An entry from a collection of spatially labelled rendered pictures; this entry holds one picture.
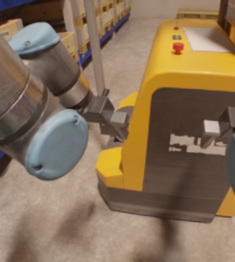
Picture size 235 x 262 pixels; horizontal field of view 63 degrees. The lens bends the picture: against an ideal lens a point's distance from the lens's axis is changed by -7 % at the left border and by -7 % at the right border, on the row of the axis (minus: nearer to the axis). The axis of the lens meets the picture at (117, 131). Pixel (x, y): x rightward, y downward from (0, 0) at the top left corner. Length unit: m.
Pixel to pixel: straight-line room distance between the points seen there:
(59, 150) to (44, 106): 0.05
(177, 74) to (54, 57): 0.38
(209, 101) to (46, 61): 0.49
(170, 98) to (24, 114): 0.53
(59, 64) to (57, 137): 0.19
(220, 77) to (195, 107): 0.12
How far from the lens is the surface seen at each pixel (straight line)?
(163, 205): 1.13
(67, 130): 0.23
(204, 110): 0.70
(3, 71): 0.19
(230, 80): 0.66
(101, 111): 0.46
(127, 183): 1.01
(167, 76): 0.63
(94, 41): 1.04
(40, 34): 0.36
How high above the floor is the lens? 1.14
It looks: 39 degrees down
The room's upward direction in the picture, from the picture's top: 6 degrees counter-clockwise
